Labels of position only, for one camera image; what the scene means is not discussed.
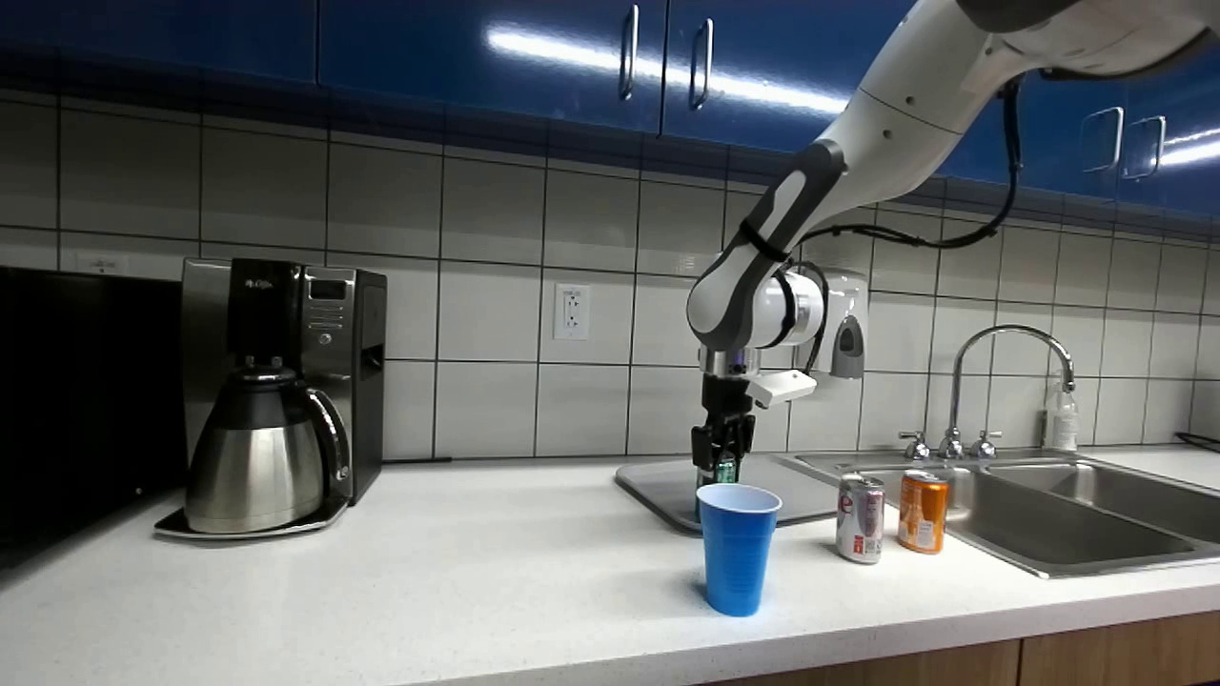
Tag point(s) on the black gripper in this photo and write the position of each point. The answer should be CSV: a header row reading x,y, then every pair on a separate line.
x,y
730,406

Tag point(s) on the silver soda can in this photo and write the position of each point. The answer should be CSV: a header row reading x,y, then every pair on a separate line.
x,y
860,519

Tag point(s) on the orange soda can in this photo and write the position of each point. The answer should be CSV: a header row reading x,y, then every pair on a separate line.
x,y
922,512

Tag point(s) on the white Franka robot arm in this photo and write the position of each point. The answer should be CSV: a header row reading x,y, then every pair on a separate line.
x,y
890,128

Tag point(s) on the grey plastic tray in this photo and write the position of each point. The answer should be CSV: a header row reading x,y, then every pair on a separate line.
x,y
659,490

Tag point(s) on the blue plastic cup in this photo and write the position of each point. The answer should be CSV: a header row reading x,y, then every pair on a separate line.
x,y
738,555

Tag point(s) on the chrome gooseneck faucet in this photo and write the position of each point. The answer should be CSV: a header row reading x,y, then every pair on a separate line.
x,y
967,363

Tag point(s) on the clear soap bottle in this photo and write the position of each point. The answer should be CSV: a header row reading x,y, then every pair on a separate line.
x,y
1057,419

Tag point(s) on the stainless steel double sink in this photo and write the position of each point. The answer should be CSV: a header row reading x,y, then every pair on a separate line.
x,y
1054,514

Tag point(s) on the black steel coffee maker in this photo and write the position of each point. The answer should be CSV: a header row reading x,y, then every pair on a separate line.
x,y
336,368

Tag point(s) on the wooden base cabinets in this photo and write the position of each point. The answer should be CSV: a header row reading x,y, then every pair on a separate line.
x,y
1079,654

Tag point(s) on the stainless steel coffee carafe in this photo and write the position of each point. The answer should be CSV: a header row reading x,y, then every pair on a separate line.
x,y
261,461

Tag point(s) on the black microwave oven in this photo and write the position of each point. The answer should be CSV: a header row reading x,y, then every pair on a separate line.
x,y
76,406

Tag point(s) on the white wall soap dispenser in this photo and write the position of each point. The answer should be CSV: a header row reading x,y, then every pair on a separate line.
x,y
849,327

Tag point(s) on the white wall outlet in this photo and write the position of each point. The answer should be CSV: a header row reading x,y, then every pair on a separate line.
x,y
573,310

